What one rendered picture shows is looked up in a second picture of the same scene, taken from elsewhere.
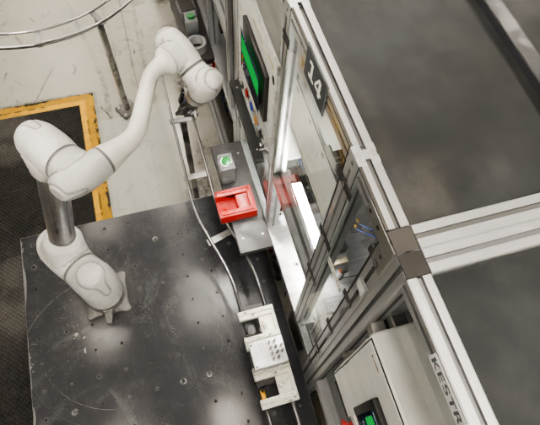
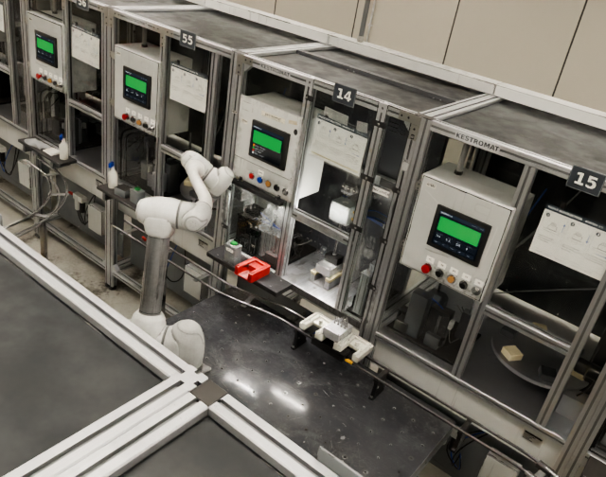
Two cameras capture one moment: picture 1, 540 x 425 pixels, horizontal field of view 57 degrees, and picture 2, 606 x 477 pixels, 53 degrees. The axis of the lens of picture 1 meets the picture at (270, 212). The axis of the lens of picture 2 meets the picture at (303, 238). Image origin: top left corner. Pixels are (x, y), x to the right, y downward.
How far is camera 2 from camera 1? 2.19 m
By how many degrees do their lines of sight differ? 42
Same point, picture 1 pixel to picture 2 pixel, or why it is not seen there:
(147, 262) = not seen: hidden behind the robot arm
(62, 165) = (189, 206)
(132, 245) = not seen: hidden behind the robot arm
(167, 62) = (200, 166)
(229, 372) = (311, 377)
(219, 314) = (276, 351)
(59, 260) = (156, 328)
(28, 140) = (156, 202)
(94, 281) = (196, 327)
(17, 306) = not seen: outside the picture
